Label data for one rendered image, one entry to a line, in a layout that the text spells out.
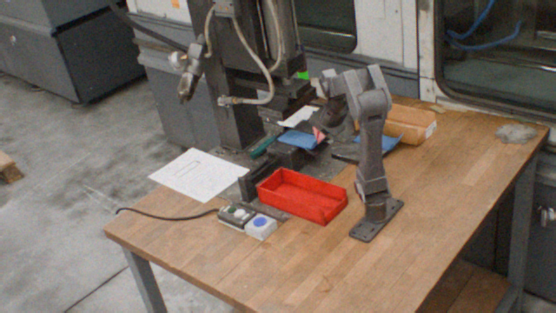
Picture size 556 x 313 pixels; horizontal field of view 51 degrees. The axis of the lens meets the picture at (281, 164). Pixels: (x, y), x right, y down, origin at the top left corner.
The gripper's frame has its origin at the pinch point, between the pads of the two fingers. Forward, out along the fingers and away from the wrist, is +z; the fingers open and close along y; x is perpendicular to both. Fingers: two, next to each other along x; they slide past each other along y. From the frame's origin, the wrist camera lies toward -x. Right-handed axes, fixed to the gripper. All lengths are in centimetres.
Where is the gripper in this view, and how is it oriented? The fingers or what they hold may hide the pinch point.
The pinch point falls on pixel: (318, 140)
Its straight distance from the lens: 186.2
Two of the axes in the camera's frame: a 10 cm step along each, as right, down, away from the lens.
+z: -2.8, 6.2, 7.3
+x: -6.2, 4.7, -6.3
